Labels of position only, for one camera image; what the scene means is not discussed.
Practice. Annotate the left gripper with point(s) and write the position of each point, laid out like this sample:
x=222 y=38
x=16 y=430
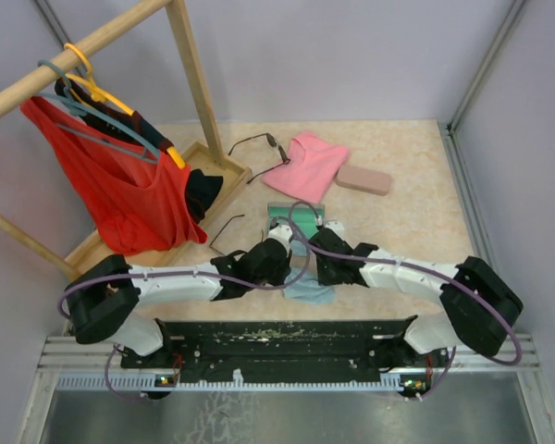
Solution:
x=285 y=267

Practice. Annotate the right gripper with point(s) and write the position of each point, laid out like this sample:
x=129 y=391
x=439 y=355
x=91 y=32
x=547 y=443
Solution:
x=324 y=278

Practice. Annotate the large light blue cloth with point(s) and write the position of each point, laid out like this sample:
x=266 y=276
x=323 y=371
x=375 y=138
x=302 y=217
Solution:
x=304 y=287

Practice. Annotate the grey glasses case green lining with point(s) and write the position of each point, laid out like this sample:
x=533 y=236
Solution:
x=302 y=216

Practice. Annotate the thin wire-frame sunglasses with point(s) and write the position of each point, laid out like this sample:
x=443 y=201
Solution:
x=237 y=238

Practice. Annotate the small light blue cloth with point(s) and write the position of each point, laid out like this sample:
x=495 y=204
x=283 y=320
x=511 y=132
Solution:
x=298 y=248

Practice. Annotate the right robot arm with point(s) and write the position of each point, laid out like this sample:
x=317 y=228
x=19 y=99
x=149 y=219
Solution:
x=477 y=306

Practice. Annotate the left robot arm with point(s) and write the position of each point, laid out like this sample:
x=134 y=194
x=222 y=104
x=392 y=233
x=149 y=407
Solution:
x=102 y=302

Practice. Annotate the tortoiseshell sunglasses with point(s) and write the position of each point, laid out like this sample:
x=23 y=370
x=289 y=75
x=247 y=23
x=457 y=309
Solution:
x=273 y=142

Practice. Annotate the pink glasses case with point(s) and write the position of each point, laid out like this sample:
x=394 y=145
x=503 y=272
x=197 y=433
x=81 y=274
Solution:
x=364 y=179

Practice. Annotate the dark striped hanging garment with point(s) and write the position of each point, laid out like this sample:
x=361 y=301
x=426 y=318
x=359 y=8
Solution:
x=200 y=191

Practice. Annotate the pink folded shirt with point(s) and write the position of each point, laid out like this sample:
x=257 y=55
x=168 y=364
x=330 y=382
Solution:
x=313 y=165

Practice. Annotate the red hanging shirt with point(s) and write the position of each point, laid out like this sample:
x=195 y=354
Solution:
x=136 y=206

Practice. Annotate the yellow plastic hanger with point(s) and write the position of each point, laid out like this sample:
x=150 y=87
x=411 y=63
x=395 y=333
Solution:
x=97 y=93

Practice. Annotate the grey-blue plastic hanger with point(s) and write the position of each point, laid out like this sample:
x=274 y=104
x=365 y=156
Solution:
x=150 y=153

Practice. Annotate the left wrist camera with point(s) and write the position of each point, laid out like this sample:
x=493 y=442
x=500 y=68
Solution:
x=281 y=233

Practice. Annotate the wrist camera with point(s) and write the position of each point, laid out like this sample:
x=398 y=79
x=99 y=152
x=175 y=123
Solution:
x=281 y=233
x=335 y=226

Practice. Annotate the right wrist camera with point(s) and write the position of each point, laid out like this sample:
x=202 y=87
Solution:
x=335 y=226

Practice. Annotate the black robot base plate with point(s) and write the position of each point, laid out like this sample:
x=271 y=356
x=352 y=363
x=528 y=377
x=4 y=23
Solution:
x=275 y=356

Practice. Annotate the aluminium frame rail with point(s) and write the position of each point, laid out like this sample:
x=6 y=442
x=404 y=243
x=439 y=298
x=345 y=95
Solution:
x=66 y=365

